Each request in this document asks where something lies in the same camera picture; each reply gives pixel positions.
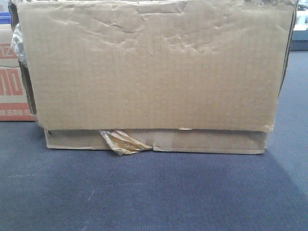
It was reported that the cardboard box with red print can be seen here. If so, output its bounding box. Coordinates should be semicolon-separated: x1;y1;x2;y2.
0;24;34;121

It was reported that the large plain brown cardboard box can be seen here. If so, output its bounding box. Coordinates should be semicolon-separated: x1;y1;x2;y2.
8;0;298;155

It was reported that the blue plastic bin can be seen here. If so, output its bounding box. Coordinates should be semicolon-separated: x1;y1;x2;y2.
0;11;11;25

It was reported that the white furniture in background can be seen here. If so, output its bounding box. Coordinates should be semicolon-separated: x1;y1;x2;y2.
291;10;308;51

